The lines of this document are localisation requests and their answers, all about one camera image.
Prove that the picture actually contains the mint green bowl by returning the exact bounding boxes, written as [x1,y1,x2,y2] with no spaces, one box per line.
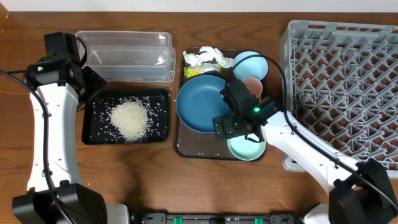
[227,134,267,161]

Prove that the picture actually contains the pile of white rice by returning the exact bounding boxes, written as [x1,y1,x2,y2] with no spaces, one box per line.
[111,101,149,143]

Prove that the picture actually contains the dark blue plate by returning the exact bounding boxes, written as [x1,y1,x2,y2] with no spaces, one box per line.
[176,75,230,134]

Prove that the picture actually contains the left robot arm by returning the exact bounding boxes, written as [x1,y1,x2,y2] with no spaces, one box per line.
[12,32,108,223]

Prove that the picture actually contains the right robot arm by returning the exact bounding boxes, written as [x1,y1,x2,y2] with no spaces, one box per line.
[213,80,397,224]

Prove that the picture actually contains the black waste tray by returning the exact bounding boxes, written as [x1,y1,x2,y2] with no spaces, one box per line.
[81,88,169,145]

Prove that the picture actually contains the grey dishwasher rack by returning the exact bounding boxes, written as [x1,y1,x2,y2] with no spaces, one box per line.
[280,20,397,179]

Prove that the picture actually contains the clear plastic bin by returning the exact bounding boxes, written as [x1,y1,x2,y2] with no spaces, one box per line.
[75,30,176,83]

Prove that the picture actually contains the pink cup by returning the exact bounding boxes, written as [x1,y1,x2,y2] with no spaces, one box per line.
[242,77,263,98]

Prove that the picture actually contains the light blue bowl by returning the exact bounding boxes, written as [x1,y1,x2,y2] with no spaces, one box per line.
[233,51,268,80]

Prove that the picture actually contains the dark brown serving tray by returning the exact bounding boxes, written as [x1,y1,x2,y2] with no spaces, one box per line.
[173,47,267,162]

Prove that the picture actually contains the green snack wrapper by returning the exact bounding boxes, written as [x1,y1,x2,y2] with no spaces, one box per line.
[184,63,221,78]

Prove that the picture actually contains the crumpled white tissue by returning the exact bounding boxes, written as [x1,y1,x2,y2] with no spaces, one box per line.
[183,46,234,68]

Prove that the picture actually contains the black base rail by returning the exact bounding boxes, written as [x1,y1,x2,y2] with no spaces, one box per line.
[107,203,299,224]

